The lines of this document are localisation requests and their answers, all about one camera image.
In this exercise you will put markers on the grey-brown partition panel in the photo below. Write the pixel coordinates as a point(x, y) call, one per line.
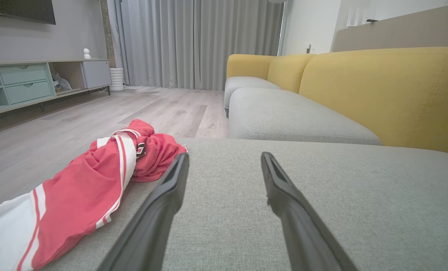
point(404, 32)

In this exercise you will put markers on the white ribbed cylinder appliance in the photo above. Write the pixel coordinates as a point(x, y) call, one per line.
point(116, 79)

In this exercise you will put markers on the black wall television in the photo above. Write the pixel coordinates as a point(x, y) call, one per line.
point(20, 9)

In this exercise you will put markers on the red and white sports shirt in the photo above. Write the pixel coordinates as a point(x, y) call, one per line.
point(77, 188)

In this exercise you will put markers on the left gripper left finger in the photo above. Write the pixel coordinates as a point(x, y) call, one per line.
point(152, 226)

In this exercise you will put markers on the grey plush toy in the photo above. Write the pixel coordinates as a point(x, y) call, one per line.
point(61, 83)

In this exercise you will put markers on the white decor pieces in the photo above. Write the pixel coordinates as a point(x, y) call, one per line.
point(355, 18)

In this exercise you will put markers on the large grey sofa chaise cushion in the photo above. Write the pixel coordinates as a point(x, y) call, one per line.
point(378, 210)

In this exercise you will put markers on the wide yellow sofa backrest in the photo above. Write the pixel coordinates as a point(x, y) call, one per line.
point(389, 94)

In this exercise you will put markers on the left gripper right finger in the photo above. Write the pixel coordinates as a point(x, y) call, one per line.
point(302, 233)

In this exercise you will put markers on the yellow sofa end backrest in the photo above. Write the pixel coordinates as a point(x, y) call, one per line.
point(248, 66)

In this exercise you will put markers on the small grey sofa seat cushion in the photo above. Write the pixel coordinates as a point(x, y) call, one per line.
point(242, 84)

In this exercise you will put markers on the grey window curtain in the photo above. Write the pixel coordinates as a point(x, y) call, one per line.
point(193, 41)

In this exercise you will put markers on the grey cabinet door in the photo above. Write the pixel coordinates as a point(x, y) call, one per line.
point(96, 74)

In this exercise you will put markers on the pale green cabinet drawer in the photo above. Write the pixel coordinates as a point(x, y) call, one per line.
point(22, 74)
point(28, 92)

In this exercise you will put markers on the small white figurine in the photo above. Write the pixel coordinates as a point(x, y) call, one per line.
point(86, 54)

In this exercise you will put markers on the narrow yellow sofa backrest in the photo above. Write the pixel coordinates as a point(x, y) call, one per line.
point(287, 71)

